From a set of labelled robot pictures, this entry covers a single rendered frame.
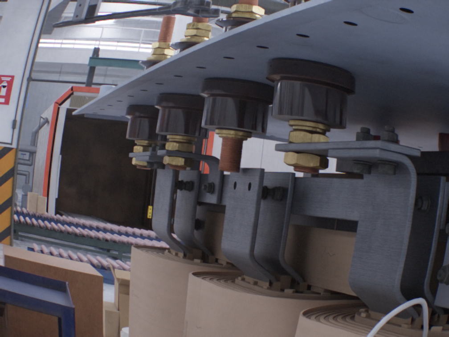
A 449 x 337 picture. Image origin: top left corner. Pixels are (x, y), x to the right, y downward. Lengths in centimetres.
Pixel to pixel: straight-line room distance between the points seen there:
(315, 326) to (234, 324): 29
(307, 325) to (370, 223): 13
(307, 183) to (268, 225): 12
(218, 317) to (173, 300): 37
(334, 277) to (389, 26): 53
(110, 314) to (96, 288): 193
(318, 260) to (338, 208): 16
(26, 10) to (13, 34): 45
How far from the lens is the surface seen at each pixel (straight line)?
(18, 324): 237
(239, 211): 120
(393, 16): 62
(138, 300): 162
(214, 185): 147
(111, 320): 430
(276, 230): 119
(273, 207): 121
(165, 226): 159
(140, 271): 160
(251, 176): 118
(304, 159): 94
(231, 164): 120
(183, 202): 165
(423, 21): 61
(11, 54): 1153
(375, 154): 73
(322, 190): 108
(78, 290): 236
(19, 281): 212
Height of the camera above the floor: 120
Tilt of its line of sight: 2 degrees up
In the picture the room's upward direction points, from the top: 7 degrees clockwise
